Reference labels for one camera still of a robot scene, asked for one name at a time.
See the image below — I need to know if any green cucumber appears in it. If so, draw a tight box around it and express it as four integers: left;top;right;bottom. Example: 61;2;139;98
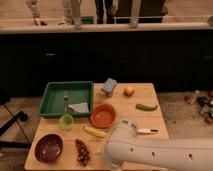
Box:
136;104;158;111

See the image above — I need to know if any orange bowl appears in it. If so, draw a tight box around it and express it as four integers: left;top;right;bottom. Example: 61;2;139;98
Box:
90;104;116;128

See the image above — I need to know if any black chair base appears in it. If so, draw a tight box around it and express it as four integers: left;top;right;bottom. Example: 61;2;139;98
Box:
0;90;32;149

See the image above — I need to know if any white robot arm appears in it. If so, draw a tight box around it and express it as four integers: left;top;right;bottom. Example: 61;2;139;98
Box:
103;118;213;171

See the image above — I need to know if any small green cup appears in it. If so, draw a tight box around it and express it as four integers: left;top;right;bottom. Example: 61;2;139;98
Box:
59;114;73;130

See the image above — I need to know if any dark red grape bunch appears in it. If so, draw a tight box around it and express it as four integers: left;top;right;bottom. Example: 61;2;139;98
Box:
75;139;90;167

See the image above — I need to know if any green plastic tray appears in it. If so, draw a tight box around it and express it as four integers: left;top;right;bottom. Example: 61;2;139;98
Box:
39;81;94;118

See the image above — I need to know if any dark red bowl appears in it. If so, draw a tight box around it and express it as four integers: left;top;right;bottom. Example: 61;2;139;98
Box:
34;134;63;163

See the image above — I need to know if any small fork in tray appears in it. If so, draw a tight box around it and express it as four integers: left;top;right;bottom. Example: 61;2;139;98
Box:
64;91;69;113

